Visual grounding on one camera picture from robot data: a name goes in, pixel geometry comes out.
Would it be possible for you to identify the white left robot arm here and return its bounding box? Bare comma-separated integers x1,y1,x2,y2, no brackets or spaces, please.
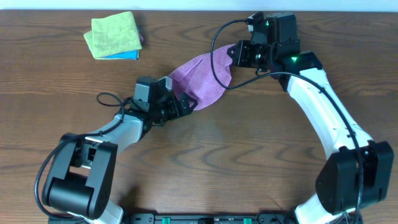
34,77,198,224

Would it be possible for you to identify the pink folded cloth under stack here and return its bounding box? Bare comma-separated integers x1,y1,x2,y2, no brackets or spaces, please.
139,33,144,43

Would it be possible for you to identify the purple microfiber cloth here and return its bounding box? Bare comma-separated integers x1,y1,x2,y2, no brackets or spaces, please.
169,45,232,110

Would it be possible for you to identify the green folded cloth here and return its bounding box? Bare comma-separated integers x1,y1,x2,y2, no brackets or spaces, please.
83,11,142,51

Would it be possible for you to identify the blue folded cloth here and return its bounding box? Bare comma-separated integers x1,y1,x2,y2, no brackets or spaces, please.
88,46,139,60

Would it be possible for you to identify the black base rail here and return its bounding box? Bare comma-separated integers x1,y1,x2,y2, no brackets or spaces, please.
121,213,299,224

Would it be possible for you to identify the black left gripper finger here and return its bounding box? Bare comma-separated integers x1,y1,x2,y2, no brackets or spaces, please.
157,76,172,100
180,93,198,114

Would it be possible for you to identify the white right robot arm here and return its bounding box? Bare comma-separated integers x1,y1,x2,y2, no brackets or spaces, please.
228,12,394,223

